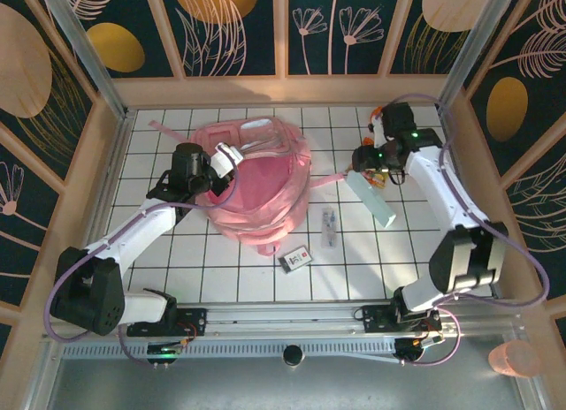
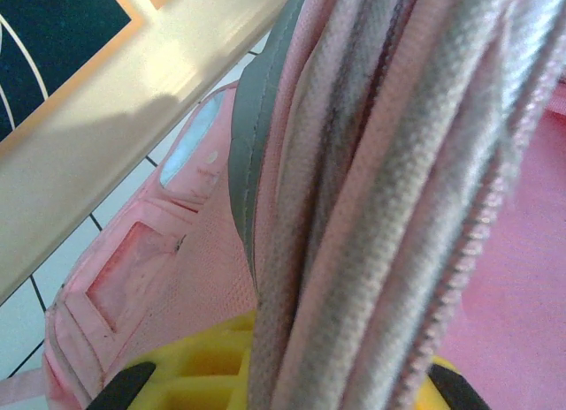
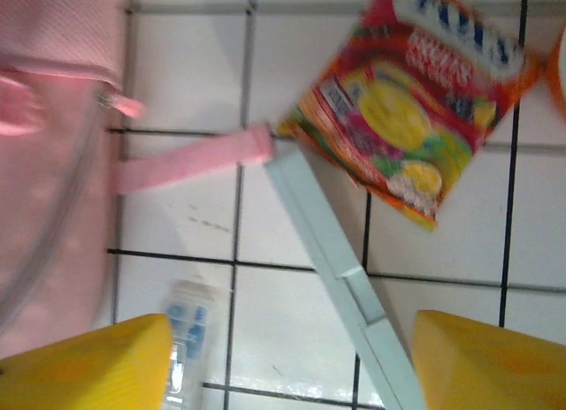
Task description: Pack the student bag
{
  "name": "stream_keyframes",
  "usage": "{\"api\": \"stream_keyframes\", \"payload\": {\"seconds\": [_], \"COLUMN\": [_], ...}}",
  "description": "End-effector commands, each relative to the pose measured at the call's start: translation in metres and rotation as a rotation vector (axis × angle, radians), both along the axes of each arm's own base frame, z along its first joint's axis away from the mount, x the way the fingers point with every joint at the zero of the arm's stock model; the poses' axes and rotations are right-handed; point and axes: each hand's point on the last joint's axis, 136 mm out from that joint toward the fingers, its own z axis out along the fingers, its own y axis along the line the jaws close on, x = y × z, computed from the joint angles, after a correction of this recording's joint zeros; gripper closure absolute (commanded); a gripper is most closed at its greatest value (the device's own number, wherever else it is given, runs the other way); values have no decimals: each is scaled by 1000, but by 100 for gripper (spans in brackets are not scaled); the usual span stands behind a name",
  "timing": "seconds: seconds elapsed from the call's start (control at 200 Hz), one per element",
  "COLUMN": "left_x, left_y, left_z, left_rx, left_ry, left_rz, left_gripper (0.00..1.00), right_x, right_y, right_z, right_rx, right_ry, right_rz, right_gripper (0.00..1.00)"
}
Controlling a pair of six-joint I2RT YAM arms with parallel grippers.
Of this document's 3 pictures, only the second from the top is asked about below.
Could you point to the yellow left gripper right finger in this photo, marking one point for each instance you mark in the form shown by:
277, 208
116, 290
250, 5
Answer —
451, 388

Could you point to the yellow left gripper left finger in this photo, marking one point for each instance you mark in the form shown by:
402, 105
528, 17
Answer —
199, 366

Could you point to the pink student backpack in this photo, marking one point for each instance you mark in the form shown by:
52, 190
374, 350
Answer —
354, 207

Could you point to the beige wooden border board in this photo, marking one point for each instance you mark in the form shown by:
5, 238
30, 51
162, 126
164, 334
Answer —
110, 118

